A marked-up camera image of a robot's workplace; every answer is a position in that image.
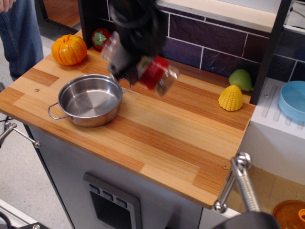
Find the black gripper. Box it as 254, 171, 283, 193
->
108, 45, 141, 84

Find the clear plastic almond jar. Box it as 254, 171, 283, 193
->
102, 32, 179, 97

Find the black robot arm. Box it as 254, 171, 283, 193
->
108, 0, 168, 84

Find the stainless steel pot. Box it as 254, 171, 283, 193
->
48, 74, 132, 127

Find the bystander hand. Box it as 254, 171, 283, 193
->
0, 0, 16, 13

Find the red toy tomato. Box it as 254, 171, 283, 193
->
91, 28, 111, 50

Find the orange toy pumpkin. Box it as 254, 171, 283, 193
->
51, 34, 87, 66

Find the yellow toy corn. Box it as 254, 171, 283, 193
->
218, 85, 243, 112

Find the green toy pear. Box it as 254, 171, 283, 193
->
229, 69, 254, 92

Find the bystander blue jeans leg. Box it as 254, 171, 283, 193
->
0, 0, 44, 81

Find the grey toy kitchen cabinet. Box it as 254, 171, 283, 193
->
26, 127, 236, 229

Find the left metal clamp screw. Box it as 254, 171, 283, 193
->
0, 121, 41, 149

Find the metal clamp screw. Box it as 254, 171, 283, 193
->
213, 152, 262, 214
0, 121, 41, 149

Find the right metal clamp screw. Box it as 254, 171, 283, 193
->
213, 152, 262, 214

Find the light blue plastic bowl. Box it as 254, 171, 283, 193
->
278, 81, 305, 122

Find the orange plastic lid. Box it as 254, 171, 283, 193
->
272, 200, 305, 229

